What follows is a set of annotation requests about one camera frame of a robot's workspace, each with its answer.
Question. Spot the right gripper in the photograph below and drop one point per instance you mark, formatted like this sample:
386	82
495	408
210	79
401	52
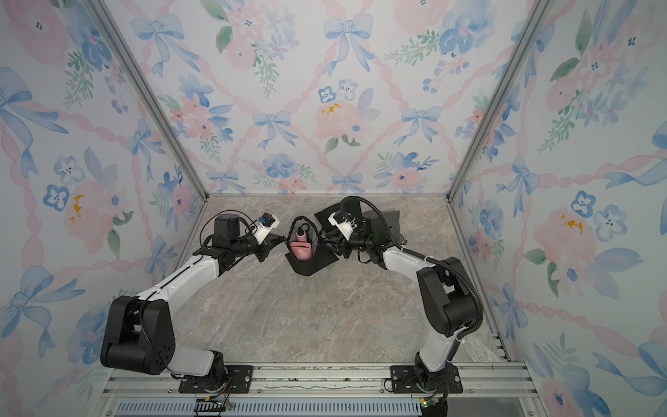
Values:
336	245

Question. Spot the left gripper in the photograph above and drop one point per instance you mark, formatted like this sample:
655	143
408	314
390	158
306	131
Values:
267	245

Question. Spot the grey drawstring pouch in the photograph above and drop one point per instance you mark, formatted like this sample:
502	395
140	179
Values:
375	226

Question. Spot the plain black pouch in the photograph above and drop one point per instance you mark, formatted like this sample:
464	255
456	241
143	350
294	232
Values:
349	205

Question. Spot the black pouch with gold logo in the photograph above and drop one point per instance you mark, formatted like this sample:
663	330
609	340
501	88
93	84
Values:
323	256

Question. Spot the pink hair dryer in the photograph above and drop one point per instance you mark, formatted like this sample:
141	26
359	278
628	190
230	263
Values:
301	245

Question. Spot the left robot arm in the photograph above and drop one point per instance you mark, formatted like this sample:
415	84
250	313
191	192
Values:
139	334

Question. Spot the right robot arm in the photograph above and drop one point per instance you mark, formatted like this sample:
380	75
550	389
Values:
450	302

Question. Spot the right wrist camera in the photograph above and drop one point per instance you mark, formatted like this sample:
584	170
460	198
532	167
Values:
345	223

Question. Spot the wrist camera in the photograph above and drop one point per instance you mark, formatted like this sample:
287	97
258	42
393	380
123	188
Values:
264	226
345	223

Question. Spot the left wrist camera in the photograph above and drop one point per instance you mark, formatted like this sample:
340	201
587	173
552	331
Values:
264	226

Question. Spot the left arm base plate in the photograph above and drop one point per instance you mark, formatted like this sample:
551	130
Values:
234	379

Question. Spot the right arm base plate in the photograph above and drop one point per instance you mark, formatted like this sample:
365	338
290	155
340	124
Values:
413	379

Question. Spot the aluminium front rail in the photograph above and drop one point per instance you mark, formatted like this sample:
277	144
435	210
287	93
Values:
329	389

